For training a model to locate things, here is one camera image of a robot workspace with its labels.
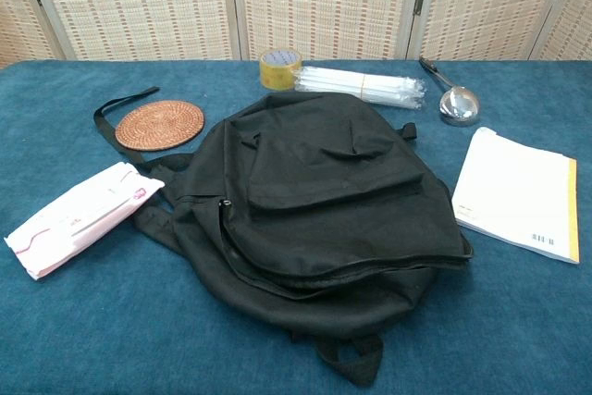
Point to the black fabric backpack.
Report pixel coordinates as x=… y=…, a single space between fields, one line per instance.
x=324 y=182

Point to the white notebook with yellow spine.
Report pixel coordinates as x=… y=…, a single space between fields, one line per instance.
x=509 y=191

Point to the clear packing tape roll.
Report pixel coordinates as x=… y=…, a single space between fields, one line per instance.
x=277 y=73

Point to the bundle of wrapped white straws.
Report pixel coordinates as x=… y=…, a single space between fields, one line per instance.
x=351 y=85

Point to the round woven rattan coaster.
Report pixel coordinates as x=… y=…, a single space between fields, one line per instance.
x=159 y=126

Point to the pink and white tissue pack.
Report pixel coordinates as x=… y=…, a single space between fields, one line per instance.
x=83 y=219

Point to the blue tablecloth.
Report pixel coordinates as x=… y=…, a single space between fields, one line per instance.
x=92 y=321

